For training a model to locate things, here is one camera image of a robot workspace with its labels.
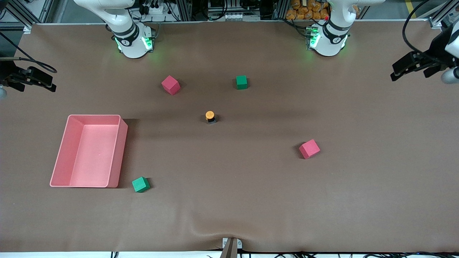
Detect bag of orange items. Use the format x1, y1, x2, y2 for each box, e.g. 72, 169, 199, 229
286, 0, 330, 20

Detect pink foam cube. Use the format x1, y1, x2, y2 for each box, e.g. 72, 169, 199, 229
161, 75, 181, 96
299, 139, 321, 159

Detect white power strip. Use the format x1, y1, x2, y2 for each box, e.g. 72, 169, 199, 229
142, 3, 166, 15

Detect aluminium frame rail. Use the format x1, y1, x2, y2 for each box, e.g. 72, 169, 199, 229
429, 0, 459, 28
0, 0, 54, 33

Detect metal table edge bracket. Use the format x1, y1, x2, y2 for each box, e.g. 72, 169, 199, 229
219, 237, 243, 258

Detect brown table cover mat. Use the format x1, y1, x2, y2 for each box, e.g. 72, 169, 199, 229
0, 20, 459, 253

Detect pink plastic tray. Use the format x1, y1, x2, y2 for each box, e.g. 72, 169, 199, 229
49, 114, 128, 188

